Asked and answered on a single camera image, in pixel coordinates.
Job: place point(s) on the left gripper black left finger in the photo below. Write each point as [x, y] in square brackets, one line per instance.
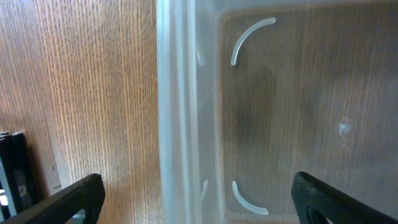
[87, 194]

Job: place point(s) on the clear plastic container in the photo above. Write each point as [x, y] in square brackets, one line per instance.
[252, 92]

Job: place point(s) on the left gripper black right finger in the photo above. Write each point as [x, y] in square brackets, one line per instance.
[318, 202]

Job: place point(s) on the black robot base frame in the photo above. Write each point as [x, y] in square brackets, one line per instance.
[18, 190]

